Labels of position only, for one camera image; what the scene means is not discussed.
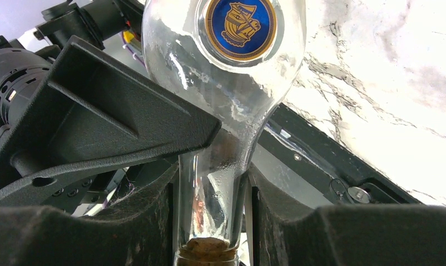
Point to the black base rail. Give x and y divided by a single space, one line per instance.
315 170

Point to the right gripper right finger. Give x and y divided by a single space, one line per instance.
287 232

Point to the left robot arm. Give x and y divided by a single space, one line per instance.
93 23

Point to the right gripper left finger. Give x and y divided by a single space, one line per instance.
136 230

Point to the large clear glass jar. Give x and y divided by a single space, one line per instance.
236 60

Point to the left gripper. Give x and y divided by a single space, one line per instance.
83 115

